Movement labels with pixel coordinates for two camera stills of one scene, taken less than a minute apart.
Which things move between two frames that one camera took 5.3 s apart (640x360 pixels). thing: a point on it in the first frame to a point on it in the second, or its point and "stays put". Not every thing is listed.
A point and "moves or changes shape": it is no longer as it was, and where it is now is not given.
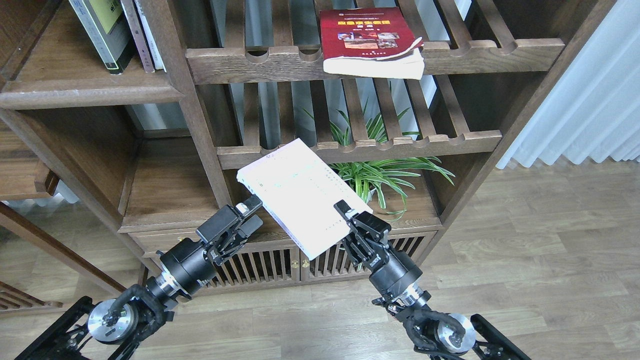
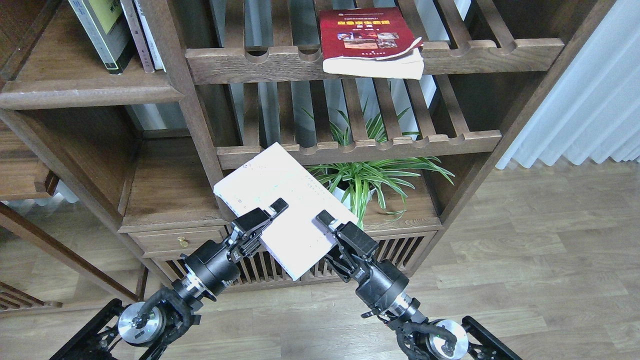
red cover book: (379, 42) stays put
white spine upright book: (154, 49) stays put
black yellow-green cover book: (106, 25) stays put
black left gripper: (187, 265) to (213, 266)
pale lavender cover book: (298, 188) moves or changes shape
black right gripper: (394, 272) to (380, 282)
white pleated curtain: (593, 111) stays put
